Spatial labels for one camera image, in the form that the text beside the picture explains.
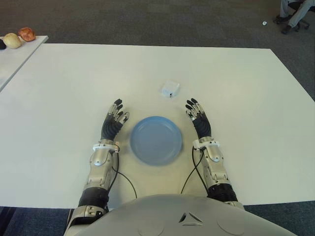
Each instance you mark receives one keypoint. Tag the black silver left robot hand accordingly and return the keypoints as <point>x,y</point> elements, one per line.
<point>110,127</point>

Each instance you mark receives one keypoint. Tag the silver robot torso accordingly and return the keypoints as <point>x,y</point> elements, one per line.
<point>147,211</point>

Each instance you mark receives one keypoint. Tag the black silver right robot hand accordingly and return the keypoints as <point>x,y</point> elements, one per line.
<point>203,126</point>

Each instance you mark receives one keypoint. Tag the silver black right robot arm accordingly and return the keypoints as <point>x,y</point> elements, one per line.
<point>216,172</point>

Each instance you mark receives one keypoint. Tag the black round object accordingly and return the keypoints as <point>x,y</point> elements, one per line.
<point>2,45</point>

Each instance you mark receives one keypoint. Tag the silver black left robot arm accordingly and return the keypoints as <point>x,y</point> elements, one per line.
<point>98,172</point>

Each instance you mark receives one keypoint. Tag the seated person in grey trousers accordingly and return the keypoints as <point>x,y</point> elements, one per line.
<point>296,17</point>

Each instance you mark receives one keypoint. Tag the blue round plate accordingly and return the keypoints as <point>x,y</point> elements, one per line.
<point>156,142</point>

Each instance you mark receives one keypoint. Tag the beige round fruit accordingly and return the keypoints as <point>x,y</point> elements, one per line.
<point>12,40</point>

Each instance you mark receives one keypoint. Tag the black office chair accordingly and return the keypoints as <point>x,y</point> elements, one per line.
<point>304,24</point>

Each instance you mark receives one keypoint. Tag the red-brown round fruit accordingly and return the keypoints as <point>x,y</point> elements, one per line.
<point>27,34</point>

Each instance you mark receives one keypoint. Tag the white side table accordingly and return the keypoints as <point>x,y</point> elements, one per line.
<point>14,61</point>

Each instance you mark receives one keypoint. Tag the white square charger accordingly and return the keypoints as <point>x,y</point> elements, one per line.
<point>170,87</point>

